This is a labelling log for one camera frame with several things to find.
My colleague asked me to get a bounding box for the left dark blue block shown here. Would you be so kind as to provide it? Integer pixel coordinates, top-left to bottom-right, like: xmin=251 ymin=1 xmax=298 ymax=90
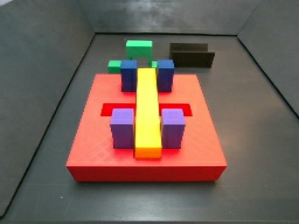
xmin=120 ymin=59 xmax=138 ymax=92

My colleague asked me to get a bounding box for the right purple block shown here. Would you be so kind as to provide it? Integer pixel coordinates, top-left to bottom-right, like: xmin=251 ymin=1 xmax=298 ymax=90
xmin=162 ymin=108 xmax=186 ymax=149

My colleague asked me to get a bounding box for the long yellow block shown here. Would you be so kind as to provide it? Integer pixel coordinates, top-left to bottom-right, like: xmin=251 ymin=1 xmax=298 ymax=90
xmin=135 ymin=68 xmax=163 ymax=158

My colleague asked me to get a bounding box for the black block holder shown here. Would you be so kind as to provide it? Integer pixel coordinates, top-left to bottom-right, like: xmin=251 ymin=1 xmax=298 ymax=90
xmin=170 ymin=43 xmax=215 ymax=68

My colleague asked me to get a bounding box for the red base board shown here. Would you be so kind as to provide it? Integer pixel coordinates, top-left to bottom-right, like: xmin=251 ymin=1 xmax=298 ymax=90
xmin=67 ymin=74 xmax=227 ymax=182

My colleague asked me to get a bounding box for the green bridge-shaped block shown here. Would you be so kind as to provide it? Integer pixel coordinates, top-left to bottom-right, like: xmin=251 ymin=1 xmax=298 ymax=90
xmin=107 ymin=40 xmax=158 ymax=74

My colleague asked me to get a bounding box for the left purple block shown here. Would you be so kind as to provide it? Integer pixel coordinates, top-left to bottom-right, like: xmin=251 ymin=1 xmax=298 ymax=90
xmin=110 ymin=108 xmax=135 ymax=149

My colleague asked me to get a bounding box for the right dark blue block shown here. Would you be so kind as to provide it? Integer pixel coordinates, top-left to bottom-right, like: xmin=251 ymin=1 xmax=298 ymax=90
xmin=158 ymin=59 xmax=174 ymax=92

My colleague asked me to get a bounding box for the dark blue block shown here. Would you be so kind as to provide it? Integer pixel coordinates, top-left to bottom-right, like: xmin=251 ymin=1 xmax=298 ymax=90
xmin=120 ymin=59 xmax=138 ymax=92
xmin=158 ymin=59 xmax=174 ymax=92

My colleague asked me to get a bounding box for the purple block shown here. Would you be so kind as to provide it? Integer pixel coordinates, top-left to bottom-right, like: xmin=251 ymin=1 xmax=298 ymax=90
xmin=110 ymin=108 xmax=135 ymax=149
xmin=162 ymin=108 xmax=186 ymax=149

